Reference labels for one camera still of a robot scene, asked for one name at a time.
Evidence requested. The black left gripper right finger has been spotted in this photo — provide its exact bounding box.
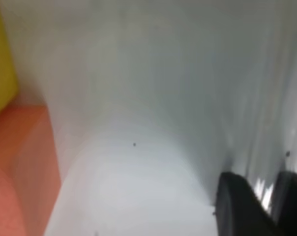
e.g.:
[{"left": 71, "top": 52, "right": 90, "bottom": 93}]
[{"left": 273, "top": 172, "right": 297, "bottom": 236}]

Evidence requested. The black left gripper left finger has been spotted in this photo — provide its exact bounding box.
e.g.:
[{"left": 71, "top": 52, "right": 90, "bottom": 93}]
[{"left": 215, "top": 172, "right": 283, "bottom": 236}]

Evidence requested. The clear glass test tube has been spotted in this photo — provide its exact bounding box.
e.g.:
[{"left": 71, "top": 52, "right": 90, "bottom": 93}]
[{"left": 232, "top": 0, "right": 297, "bottom": 212}]

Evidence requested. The orange cube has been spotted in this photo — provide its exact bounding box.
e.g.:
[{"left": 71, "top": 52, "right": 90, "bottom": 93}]
[{"left": 0, "top": 106, "right": 61, "bottom": 236}]

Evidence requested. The yellow cube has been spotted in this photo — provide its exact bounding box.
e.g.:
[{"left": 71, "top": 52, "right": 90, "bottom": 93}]
[{"left": 0, "top": 12, "right": 18, "bottom": 112}]

